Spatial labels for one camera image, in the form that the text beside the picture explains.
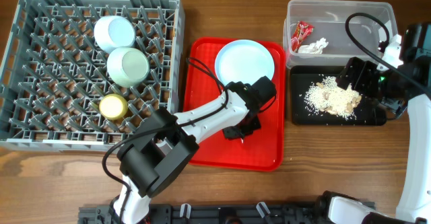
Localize rice and peanut leftovers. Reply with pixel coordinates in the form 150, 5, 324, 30
300, 76, 362, 120

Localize white napkin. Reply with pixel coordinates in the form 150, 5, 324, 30
298, 38, 329, 54

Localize large light blue plate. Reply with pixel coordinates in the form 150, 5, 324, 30
214, 40, 275, 85

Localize red snack wrapper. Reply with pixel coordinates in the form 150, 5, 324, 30
291, 21, 314, 52

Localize green bowl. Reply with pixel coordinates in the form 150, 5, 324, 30
107, 47, 150, 87

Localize yellow plastic cup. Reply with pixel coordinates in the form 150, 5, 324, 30
98, 94, 128, 120

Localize light blue bowl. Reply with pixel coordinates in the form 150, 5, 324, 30
94, 15, 135, 54

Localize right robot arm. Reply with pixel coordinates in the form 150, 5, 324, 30
316, 23, 430, 223

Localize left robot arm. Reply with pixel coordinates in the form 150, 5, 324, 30
112, 76, 277, 223

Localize clear plastic waste bin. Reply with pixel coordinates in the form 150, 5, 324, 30
283, 0, 398, 68

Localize grey plastic dishwasher rack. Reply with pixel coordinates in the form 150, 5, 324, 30
1, 0, 185, 151

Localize red plastic serving tray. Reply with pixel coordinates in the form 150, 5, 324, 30
183, 37, 286, 172

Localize black rectangular food tray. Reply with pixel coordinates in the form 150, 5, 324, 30
290, 65, 387, 126

